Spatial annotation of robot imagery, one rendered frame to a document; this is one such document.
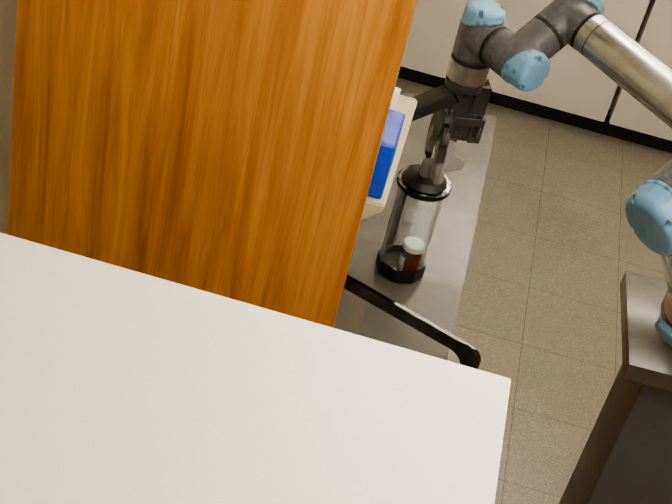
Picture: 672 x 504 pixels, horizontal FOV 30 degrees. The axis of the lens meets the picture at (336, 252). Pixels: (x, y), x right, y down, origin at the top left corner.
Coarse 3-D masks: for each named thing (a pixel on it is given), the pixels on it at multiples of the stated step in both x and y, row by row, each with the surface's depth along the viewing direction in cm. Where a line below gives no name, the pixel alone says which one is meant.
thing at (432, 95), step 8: (440, 88) 234; (448, 88) 233; (416, 96) 235; (424, 96) 234; (432, 96) 233; (440, 96) 232; (448, 96) 231; (424, 104) 232; (432, 104) 232; (440, 104) 232; (448, 104) 232; (416, 112) 233; (424, 112) 233; (432, 112) 233
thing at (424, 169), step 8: (424, 160) 243; (432, 160) 244; (408, 168) 246; (416, 168) 246; (424, 168) 243; (408, 176) 244; (416, 176) 244; (424, 176) 244; (440, 176) 246; (408, 184) 243; (416, 184) 242; (424, 184) 242; (432, 184) 243; (440, 184) 244; (424, 192) 242; (432, 192) 243
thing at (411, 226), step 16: (400, 176) 245; (400, 192) 246; (416, 192) 242; (448, 192) 244; (400, 208) 247; (416, 208) 245; (432, 208) 245; (400, 224) 248; (416, 224) 247; (432, 224) 249; (384, 240) 255; (400, 240) 250; (416, 240) 249; (384, 256) 255; (400, 256) 252; (416, 256) 252
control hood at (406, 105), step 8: (400, 96) 200; (400, 104) 198; (408, 104) 199; (416, 104) 200; (408, 112) 197; (408, 120) 195; (408, 128) 193; (400, 136) 191; (400, 144) 189; (400, 152) 188; (392, 168) 183; (392, 176) 182; (384, 192) 178; (368, 200) 175; (376, 200) 176; (384, 200) 177; (368, 208) 176; (376, 208) 176; (368, 216) 177
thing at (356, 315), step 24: (360, 288) 180; (360, 312) 182; (384, 312) 179; (408, 312) 177; (384, 336) 181; (408, 336) 179; (432, 336) 176; (456, 336) 175; (456, 360) 176; (480, 360) 174
